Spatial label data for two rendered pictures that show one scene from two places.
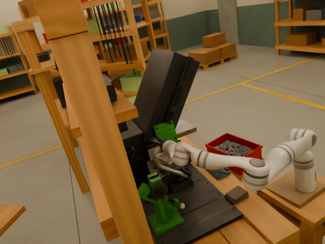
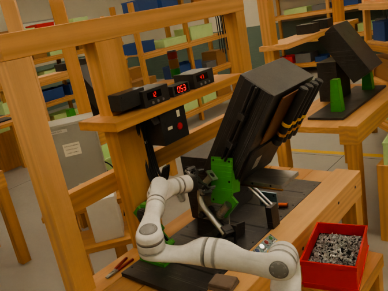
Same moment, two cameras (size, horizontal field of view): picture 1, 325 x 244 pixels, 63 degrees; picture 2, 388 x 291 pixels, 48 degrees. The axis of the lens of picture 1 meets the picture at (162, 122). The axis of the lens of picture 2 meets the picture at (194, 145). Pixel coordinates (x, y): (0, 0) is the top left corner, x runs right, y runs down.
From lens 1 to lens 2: 1.54 m
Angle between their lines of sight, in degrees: 56
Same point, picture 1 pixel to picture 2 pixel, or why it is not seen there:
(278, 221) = not seen: outside the picture
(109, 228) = not seen: hidden behind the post
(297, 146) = (229, 254)
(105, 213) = not seen: hidden behind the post
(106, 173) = (26, 157)
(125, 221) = (40, 200)
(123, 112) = (106, 123)
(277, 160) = (186, 249)
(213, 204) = (201, 274)
